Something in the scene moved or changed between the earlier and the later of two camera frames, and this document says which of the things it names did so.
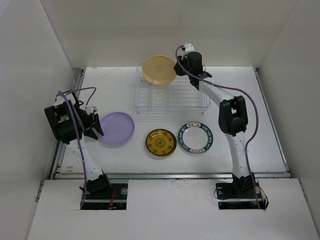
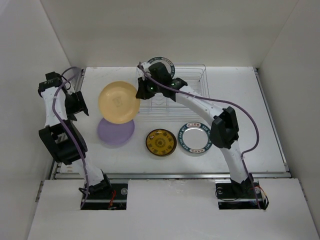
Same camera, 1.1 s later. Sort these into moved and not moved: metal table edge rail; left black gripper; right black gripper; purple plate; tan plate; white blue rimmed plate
Moved: tan plate; left black gripper; right black gripper
Not moved: metal table edge rail; purple plate; white blue rimmed plate
